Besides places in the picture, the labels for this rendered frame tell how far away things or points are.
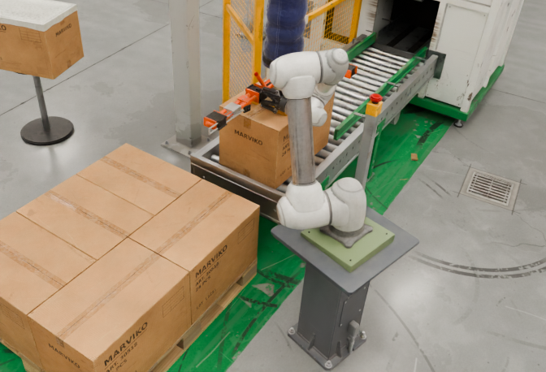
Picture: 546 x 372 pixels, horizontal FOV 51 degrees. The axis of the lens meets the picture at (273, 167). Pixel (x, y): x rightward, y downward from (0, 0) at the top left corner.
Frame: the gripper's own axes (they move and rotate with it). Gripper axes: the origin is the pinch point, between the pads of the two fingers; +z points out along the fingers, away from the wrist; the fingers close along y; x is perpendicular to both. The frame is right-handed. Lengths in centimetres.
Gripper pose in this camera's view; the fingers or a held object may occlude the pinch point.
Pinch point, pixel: (255, 93)
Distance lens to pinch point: 301.5
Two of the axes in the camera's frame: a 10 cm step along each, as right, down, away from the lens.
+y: -0.6, 8.0, 6.0
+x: 5.4, -4.8, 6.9
